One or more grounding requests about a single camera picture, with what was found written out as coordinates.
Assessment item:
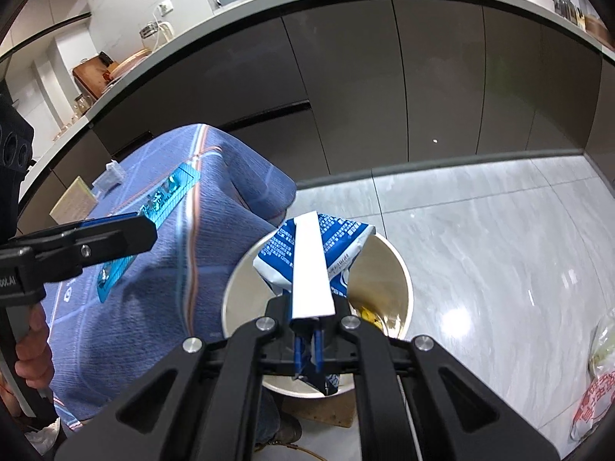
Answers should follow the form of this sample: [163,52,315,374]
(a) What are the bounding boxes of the wooden cutting board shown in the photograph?
[71,54,115,100]

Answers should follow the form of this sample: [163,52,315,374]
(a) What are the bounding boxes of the small clear plastic packet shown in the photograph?
[93,160,126,194]

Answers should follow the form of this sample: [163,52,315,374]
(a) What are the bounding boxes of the dark kitchen base cabinet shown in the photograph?
[0,0,615,234]

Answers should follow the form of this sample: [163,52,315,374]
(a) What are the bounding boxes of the yellow crumpled wrapper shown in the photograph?
[357,306,384,330]

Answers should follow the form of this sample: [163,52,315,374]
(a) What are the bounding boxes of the steel kettle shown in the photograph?
[552,0,580,23]

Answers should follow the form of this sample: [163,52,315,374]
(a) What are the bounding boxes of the blue plaid tablecloth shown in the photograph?
[41,123,297,431]

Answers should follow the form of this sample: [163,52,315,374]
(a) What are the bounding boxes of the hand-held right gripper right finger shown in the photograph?
[311,299,561,461]

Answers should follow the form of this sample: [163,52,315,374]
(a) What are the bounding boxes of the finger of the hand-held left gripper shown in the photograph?
[28,215,159,295]
[16,212,146,249]

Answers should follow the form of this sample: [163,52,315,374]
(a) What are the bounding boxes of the clear plastic bag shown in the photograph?
[571,314,615,444]

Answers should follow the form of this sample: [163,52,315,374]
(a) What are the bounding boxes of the person's left hand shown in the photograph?
[16,306,55,391]

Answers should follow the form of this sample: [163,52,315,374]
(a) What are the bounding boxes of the beige flat box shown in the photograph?
[49,175,100,225]

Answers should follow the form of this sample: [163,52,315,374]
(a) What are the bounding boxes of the white paper strip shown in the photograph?
[289,210,338,322]

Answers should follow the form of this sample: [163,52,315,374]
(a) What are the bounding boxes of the blue white snack packet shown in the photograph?
[252,211,376,397]

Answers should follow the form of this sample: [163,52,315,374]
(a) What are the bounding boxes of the brown shoe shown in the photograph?
[258,412,304,448]

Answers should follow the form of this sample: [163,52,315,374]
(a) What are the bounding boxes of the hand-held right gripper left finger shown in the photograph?
[54,297,309,461]

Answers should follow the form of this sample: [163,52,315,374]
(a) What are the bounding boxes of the white crumpled paper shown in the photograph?
[23,417,62,458]

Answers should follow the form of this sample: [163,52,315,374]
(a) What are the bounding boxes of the white round plastic bin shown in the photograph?
[222,229,415,398]

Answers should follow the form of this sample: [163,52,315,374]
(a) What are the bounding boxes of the brown cardboard piece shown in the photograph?
[283,393,357,429]

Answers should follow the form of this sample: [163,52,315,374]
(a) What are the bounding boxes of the teal foil wrapper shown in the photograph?
[96,162,201,304]

